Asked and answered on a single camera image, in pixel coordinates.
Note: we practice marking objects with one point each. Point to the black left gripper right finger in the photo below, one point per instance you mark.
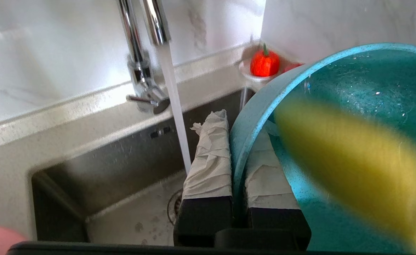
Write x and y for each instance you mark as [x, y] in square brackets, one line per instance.
[268, 184]

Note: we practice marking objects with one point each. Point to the chrome faucet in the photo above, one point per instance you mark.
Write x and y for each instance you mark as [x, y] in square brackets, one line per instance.
[137, 53]

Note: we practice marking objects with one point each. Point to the orange-red tomato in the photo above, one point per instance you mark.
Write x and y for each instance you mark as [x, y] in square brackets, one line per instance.
[264, 63]

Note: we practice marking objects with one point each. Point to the stainless steel sink basin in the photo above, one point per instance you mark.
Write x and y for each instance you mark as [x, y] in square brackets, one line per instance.
[105, 177]

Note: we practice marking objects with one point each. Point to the green and yellow sponge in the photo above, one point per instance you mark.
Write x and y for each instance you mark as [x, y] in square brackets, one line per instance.
[353, 159]

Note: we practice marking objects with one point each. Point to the round metal drain strainer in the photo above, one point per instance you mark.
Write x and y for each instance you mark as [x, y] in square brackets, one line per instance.
[174, 209]

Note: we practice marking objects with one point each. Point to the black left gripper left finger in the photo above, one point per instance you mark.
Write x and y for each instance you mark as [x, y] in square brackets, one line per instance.
[208, 177]

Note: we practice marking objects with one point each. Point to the teal bowl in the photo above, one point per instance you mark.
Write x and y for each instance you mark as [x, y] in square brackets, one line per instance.
[370, 78]

